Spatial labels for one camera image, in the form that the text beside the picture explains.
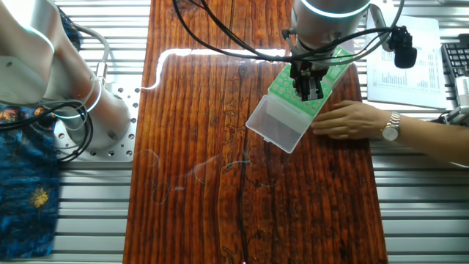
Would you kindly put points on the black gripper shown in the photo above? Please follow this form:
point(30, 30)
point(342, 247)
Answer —
point(298, 69)

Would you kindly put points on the clear box green tip rack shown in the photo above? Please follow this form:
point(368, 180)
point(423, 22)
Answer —
point(340, 62)
point(273, 122)

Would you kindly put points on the bare human forearm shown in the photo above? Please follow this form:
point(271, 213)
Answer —
point(432, 141)

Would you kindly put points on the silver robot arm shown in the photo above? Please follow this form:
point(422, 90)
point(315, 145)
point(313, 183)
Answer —
point(33, 62)

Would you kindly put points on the bare human hand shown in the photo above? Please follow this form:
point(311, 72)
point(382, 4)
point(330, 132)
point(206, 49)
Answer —
point(355, 122)

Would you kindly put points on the silver wristwatch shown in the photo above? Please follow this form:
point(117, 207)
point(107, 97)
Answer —
point(391, 128)

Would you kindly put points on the white printed paper sheet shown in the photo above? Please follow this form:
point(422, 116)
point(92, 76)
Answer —
point(428, 84)

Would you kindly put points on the small grey mounted device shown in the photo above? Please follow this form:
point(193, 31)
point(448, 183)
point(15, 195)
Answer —
point(456, 115)

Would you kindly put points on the black computer keyboard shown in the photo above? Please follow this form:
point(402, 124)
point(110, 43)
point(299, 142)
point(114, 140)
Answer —
point(456, 55)

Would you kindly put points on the white grey box device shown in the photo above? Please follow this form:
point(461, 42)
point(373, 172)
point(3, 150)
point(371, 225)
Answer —
point(463, 91)

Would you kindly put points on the brown wooden board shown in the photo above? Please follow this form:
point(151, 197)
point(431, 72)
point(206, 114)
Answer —
point(205, 220)

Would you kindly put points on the blue painted cloth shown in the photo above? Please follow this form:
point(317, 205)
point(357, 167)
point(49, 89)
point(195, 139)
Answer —
point(25, 205)

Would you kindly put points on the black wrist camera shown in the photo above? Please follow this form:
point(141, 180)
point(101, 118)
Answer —
point(403, 49)

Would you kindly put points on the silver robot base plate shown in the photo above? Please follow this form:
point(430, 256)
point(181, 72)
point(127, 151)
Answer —
point(126, 146)

